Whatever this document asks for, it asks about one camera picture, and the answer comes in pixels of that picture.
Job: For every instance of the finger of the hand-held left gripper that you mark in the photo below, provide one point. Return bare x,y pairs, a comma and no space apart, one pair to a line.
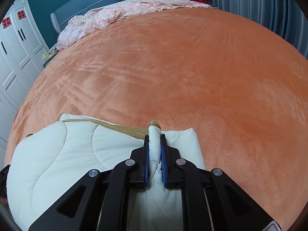
3,175

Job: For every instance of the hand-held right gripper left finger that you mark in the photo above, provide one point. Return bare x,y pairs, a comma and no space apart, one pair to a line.
146,163

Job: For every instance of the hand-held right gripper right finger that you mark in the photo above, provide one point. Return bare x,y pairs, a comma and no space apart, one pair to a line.
163,163

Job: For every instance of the cream quilted jacket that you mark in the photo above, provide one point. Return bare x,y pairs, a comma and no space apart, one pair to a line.
60,149

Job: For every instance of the orange plush blanket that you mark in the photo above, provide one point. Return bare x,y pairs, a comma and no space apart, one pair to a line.
180,77

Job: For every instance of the pale yellow cloth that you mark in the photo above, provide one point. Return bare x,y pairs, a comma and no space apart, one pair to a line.
49,54

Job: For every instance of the white wardrobe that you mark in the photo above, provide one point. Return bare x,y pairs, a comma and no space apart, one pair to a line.
24,36

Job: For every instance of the pink embroidered quilt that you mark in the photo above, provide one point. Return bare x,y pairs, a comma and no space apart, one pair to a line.
108,16

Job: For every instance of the grey-blue curtain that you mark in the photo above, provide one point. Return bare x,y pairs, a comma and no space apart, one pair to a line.
264,9

